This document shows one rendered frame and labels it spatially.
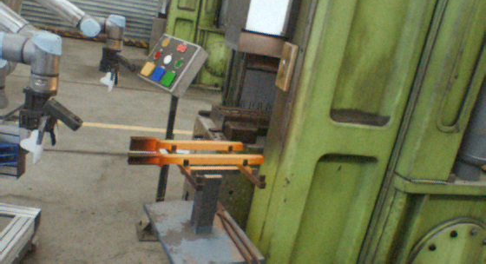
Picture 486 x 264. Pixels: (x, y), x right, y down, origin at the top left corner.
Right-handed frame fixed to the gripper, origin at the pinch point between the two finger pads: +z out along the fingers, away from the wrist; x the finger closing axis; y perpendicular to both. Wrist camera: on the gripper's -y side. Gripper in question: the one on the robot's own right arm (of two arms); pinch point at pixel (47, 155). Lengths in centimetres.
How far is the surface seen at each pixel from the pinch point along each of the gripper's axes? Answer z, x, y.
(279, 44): -39, -61, -71
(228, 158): -4, -11, -54
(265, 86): -15, -89, -73
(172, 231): 22.7, -6.1, -40.2
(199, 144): -4.2, -19.8, -44.3
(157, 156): -4.7, -1.6, -32.1
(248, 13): -49, -52, -55
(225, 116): -5, -57, -54
